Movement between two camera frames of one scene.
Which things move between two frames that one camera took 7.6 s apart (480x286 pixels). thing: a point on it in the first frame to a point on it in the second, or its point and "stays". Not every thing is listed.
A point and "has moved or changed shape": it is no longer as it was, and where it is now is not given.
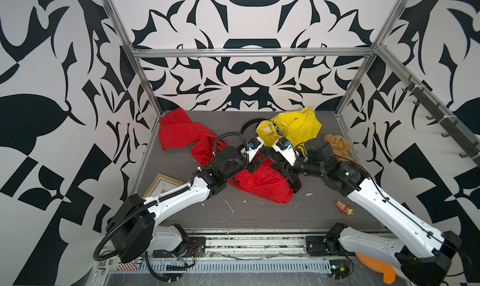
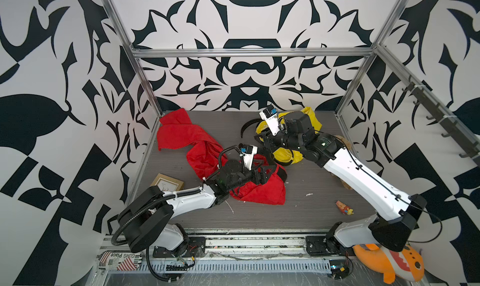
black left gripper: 252,166 to 259,178
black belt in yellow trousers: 277,128 stays
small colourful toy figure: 344,208 stays
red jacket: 263,180 has moved or changed shape
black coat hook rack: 450,123 stays
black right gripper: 285,165 to 267,140
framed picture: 162,183 stays
